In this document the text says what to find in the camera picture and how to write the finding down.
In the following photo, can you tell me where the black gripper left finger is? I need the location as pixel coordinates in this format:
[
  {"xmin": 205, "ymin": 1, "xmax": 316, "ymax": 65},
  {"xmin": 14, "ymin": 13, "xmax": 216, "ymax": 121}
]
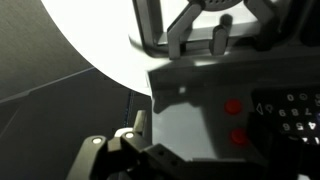
[{"xmin": 65, "ymin": 109, "xmax": 189, "ymax": 180}]

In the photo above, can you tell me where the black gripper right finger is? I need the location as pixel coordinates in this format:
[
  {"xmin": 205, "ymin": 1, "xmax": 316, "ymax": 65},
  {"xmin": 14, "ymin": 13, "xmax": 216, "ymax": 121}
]
[{"xmin": 245, "ymin": 112, "xmax": 320, "ymax": 180}]

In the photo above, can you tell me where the grey toy stove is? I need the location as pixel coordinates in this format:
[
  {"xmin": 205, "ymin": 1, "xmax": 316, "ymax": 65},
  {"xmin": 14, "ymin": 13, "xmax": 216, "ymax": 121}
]
[{"xmin": 128, "ymin": 0, "xmax": 320, "ymax": 165}]

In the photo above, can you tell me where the grey stove pot grate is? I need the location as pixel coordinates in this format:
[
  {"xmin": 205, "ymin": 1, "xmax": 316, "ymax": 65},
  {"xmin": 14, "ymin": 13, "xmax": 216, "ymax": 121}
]
[{"xmin": 132, "ymin": 0, "xmax": 282, "ymax": 62}]

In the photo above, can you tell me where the black number keypad panel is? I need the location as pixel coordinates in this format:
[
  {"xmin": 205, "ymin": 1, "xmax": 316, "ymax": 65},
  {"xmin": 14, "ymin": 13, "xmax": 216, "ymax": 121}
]
[{"xmin": 250, "ymin": 87, "xmax": 320, "ymax": 145}]

